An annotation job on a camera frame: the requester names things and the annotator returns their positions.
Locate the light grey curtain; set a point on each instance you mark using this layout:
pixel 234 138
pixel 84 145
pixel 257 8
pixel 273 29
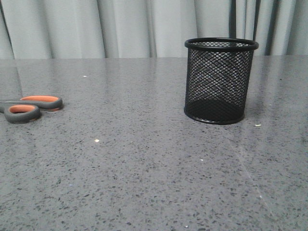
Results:
pixel 44 29

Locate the grey orange handled scissors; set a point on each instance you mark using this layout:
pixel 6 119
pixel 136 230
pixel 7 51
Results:
pixel 28 108

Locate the black mesh pen bucket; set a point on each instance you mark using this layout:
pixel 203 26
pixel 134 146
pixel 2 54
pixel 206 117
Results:
pixel 218 72

